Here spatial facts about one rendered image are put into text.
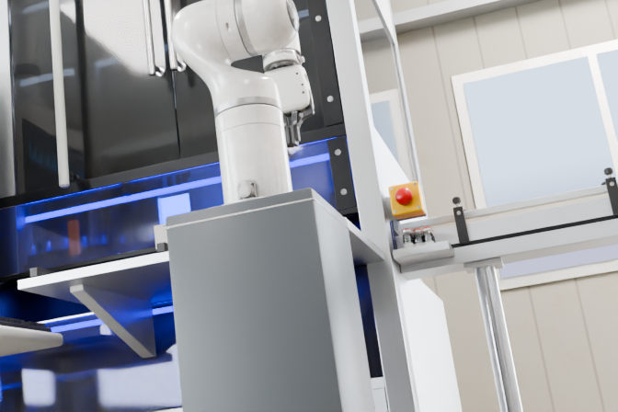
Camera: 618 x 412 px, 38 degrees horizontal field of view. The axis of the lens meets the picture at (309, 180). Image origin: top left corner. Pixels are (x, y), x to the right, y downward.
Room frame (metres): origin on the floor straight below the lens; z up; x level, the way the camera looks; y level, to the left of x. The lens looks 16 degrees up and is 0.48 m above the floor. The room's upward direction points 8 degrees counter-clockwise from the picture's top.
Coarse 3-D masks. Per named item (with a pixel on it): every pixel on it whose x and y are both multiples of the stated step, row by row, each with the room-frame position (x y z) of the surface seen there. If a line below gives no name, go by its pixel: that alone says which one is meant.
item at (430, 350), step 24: (408, 288) 2.23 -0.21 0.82; (408, 312) 2.17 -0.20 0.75; (432, 312) 2.66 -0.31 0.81; (408, 336) 2.10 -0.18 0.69; (432, 336) 2.56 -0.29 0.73; (432, 360) 2.47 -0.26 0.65; (432, 384) 2.38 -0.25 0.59; (456, 384) 2.98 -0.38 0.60; (384, 408) 2.04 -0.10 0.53; (432, 408) 2.31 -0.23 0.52; (456, 408) 2.85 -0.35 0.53
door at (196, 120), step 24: (192, 0) 2.13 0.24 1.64; (312, 48) 2.06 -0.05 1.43; (192, 72) 2.14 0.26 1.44; (264, 72) 2.09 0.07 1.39; (312, 72) 2.07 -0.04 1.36; (336, 72) 2.05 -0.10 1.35; (192, 96) 2.14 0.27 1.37; (312, 96) 2.07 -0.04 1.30; (192, 120) 2.14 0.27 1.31; (288, 120) 2.08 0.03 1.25; (312, 120) 2.07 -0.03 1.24; (192, 144) 2.14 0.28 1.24; (216, 144) 2.13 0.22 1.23
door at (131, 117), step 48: (48, 0) 2.23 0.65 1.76; (96, 0) 2.19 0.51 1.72; (48, 48) 2.23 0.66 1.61; (96, 48) 2.20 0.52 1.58; (144, 48) 2.17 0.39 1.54; (48, 96) 2.23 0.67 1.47; (96, 96) 2.20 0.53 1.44; (144, 96) 2.17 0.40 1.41; (48, 144) 2.23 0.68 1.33; (96, 144) 2.20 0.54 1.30; (144, 144) 2.17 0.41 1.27
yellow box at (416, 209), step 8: (400, 184) 2.01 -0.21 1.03; (408, 184) 2.01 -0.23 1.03; (416, 184) 2.00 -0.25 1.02; (392, 192) 2.02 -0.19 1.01; (416, 192) 2.00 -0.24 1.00; (392, 200) 2.02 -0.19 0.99; (416, 200) 2.00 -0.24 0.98; (392, 208) 2.02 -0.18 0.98; (400, 208) 2.01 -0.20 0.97; (408, 208) 2.01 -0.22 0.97; (416, 208) 2.00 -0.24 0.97; (424, 208) 2.04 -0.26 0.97; (400, 216) 2.04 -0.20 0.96; (408, 216) 2.05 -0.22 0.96; (416, 216) 2.06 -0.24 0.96
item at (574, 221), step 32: (576, 192) 2.06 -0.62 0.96; (608, 192) 2.01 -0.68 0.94; (416, 224) 2.15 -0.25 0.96; (448, 224) 2.19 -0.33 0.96; (480, 224) 2.09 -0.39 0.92; (512, 224) 2.07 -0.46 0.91; (544, 224) 2.05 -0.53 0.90; (576, 224) 2.04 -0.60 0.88; (608, 224) 2.02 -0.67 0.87; (480, 256) 2.09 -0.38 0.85; (512, 256) 2.10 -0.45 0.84; (544, 256) 2.17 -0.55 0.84
